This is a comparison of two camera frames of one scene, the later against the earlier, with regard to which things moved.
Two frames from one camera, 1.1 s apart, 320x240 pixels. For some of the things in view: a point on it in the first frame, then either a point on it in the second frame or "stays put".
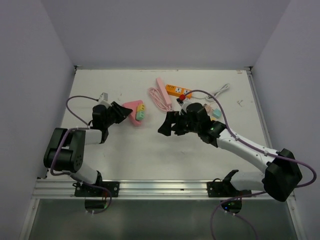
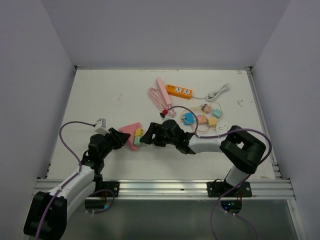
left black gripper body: [114, 114] -> [112, 141]
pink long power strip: [164, 94] stays put
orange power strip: [177, 91] stays put
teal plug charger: [216, 113] stays put
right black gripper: [173, 117] -> [154, 128]
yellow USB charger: [141, 107] -> [139, 132]
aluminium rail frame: [136, 189] stays put
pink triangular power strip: [133, 105] -> [130, 129]
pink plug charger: [208, 108] stays put
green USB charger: [140, 115] -> [137, 141]
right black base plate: [218, 188] stays put
